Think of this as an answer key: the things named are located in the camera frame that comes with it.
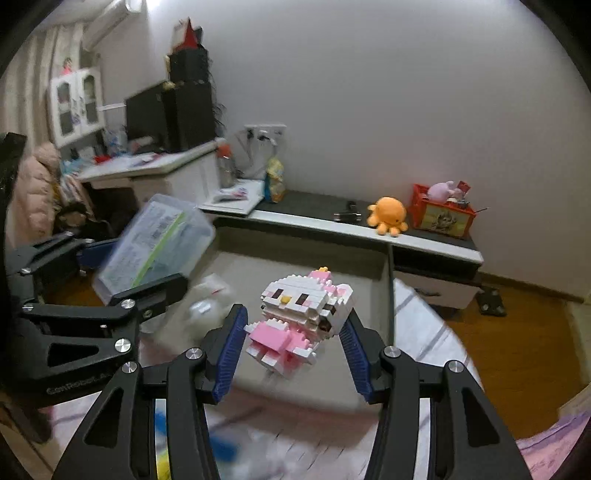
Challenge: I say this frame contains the orange octopus plush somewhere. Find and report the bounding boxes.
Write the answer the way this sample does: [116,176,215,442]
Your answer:
[368,197,409,237]

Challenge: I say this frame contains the pink plush toy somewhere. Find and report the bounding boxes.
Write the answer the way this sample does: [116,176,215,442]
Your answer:
[427,181,458,201]

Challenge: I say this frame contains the white desk with drawers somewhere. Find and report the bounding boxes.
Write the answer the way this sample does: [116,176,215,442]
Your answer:
[76,138,227,208]

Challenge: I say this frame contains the pink printed blanket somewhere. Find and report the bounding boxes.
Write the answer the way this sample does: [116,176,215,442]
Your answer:
[516,411,583,480]

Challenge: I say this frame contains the yellow snack bag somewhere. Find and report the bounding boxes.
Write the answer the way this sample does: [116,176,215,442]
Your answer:
[264,158,286,204]

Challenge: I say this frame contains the black floor scale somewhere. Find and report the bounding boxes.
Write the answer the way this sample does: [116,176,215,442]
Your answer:
[478,288,506,317]

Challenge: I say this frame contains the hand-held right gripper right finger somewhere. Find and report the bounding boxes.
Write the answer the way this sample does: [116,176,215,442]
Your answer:
[339,310,536,480]

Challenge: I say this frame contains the white air conditioner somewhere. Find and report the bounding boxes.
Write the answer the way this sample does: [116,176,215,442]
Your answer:
[85,0,146,47]

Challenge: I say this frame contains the pink white block cat figure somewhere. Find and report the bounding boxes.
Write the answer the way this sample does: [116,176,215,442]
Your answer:
[244,267,355,372]

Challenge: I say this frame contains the bottle with red cap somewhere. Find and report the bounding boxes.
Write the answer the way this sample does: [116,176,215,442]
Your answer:
[217,144,236,188]

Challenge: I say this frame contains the small black device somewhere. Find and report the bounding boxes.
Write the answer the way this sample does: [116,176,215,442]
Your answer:
[335,200,362,223]

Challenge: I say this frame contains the beige curtain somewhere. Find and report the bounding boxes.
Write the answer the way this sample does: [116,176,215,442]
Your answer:
[0,23,84,139]

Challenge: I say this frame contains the white striped bedsheet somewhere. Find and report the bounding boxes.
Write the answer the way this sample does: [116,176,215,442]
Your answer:
[46,277,485,480]

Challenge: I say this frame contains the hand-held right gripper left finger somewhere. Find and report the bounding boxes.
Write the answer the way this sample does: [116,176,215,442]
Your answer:
[55,303,250,480]

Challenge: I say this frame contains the black monitor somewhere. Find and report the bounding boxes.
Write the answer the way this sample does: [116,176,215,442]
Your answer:
[124,83,169,144]

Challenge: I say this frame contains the white wall socket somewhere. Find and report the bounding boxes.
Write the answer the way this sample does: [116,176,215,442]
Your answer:
[244,124,287,144]

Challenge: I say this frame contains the white glass door cabinet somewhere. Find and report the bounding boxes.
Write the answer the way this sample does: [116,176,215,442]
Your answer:
[48,67,107,148]

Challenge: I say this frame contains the black computer tower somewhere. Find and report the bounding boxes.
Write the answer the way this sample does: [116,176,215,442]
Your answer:
[161,80,218,153]

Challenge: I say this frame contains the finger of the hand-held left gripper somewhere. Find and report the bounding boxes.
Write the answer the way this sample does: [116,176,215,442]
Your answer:
[7,233,116,303]
[21,273,188,365]

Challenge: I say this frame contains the clear plastic box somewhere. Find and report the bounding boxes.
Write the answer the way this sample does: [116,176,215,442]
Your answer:
[92,194,217,305]

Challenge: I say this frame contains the white papers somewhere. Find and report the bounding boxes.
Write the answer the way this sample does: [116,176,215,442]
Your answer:
[203,180,264,215]

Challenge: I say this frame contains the pink coat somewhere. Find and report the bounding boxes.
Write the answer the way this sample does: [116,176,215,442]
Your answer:
[9,142,63,236]

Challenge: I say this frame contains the pink box with black rim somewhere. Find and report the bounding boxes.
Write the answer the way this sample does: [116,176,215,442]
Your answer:
[139,216,398,414]

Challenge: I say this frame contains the red crate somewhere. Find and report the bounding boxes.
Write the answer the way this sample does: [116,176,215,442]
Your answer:
[411,184,477,238]

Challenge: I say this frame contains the low black white cabinet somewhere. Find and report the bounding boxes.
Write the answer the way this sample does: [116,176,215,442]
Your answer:
[198,189,485,319]

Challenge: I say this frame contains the black office chair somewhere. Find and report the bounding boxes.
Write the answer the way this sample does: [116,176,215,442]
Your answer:
[55,203,121,243]

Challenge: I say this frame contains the clear plastic packet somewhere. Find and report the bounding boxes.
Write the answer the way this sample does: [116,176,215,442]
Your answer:
[178,273,238,344]

